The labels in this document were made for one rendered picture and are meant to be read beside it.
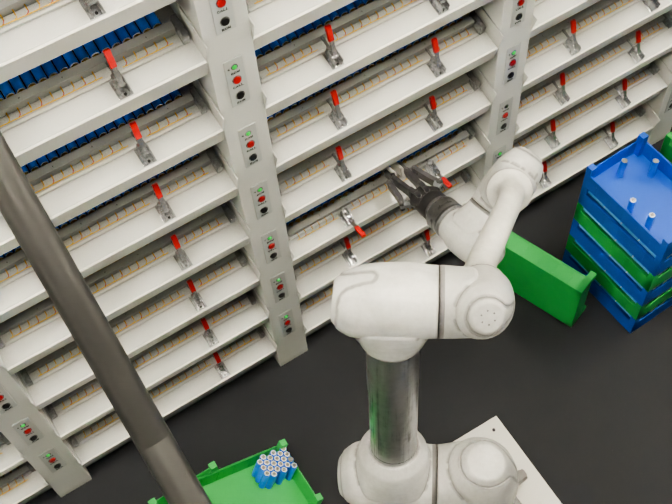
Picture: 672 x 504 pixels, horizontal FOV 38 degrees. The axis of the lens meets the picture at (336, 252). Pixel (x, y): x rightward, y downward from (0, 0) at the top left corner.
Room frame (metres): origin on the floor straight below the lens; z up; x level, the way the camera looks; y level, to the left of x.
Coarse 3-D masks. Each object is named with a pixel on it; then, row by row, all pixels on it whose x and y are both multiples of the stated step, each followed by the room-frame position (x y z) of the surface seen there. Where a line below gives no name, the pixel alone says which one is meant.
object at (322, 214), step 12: (444, 144) 1.58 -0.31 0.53; (420, 156) 1.55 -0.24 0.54; (432, 156) 1.56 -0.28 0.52; (384, 180) 1.49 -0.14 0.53; (360, 192) 1.46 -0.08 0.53; (372, 192) 1.46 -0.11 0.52; (336, 204) 1.43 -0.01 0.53; (348, 204) 1.44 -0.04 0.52; (360, 204) 1.44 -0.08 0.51; (312, 216) 1.40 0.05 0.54; (324, 216) 1.40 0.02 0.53; (288, 228) 1.37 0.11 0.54; (300, 228) 1.37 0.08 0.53; (312, 228) 1.37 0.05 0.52
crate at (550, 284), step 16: (512, 240) 1.48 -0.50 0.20; (512, 256) 1.44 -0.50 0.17; (528, 256) 1.42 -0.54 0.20; (544, 256) 1.41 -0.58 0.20; (512, 272) 1.43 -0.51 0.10; (528, 272) 1.40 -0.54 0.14; (544, 272) 1.37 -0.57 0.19; (560, 272) 1.36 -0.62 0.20; (576, 272) 1.35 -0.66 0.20; (592, 272) 1.34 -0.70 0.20; (528, 288) 1.39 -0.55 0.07; (544, 288) 1.36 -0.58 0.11; (560, 288) 1.33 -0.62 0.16; (576, 288) 1.30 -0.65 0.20; (544, 304) 1.35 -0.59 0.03; (560, 304) 1.32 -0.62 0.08; (576, 304) 1.29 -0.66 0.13; (560, 320) 1.31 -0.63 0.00; (576, 320) 1.30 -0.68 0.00
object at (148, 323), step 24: (216, 264) 1.28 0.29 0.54; (240, 264) 1.29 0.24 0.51; (168, 288) 1.23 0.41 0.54; (192, 288) 1.21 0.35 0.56; (216, 288) 1.24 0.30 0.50; (240, 288) 1.23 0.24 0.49; (144, 312) 1.18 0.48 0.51; (168, 312) 1.18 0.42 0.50; (192, 312) 1.18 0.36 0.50; (120, 336) 1.13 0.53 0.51; (144, 336) 1.13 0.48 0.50; (168, 336) 1.15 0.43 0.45; (48, 360) 1.07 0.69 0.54; (72, 360) 1.07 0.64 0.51; (24, 384) 1.02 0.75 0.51; (48, 384) 1.02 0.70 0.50; (72, 384) 1.02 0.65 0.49
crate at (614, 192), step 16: (640, 144) 1.58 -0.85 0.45; (608, 160) 1.54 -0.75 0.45; (640, 160) 1.56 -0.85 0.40; (592, 176) 1.49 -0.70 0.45; (608, 176) 1.52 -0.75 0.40; (624, 176) 1.51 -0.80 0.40; (640, 176) 1.51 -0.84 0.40; (656, 176) 1.50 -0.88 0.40; (592, 192) 1.47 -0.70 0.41; (608, 192) 1.43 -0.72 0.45; (624, 192) 1.46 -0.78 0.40; (640, 192) 1.46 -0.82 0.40; (656, 192) 1.45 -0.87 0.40; (608, 208) 1.42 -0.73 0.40; (624, 208) 1.38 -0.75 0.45; (640, 208) 1.41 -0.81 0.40; (656, 208) 1.40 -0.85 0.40; (624, 224) 1.36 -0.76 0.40; (640, 224) 1.32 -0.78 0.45; (656, 224) 1.35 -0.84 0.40; (640, 240) 1.31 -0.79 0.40; (656, 240) 1.27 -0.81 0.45
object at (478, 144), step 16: (464, 128) 1.63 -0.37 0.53; (464, 144) 1.60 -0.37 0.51; (480, 144) 1.60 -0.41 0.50; (400, 160) 1.56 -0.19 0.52; (448, 160) 1.56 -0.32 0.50; (464, 160) 1.56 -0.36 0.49; (448, 176) 1.53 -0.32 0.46; (352, 192) 1.47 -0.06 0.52; (384, 192) 1.47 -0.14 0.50; (400, 192) 1.47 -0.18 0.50; (352, 208) 1.43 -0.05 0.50; (368, 208) 1.43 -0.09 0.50; (384, 208) 1.43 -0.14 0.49; (320, 224) 1.39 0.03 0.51; (336, 224) 1.39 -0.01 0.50; (288, 240) 1.35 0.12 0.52; (304, 240) 1.35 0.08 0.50; (320, 240) 1.35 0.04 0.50; (336, 240) 1.37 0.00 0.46; (304, 256) 1.32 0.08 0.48
